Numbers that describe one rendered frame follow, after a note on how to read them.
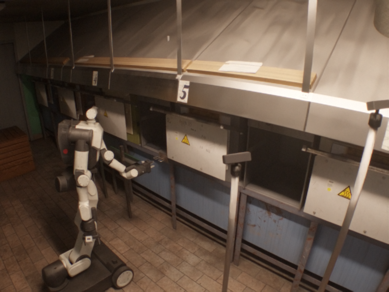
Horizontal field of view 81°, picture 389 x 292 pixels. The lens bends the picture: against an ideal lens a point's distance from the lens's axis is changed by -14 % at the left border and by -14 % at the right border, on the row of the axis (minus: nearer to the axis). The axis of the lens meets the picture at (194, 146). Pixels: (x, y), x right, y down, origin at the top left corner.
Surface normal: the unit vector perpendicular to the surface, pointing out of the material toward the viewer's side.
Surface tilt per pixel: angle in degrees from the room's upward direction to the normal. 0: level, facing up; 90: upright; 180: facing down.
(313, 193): 90
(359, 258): 90
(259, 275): 0
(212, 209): 90
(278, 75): 33
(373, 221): 90
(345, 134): 80
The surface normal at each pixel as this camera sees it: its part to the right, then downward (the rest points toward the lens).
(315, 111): -0.65, 0.11
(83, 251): 0.74, 0.25
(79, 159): 0.26, 0.24
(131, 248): 0.00, -0.92
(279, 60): -0.37, -0.62
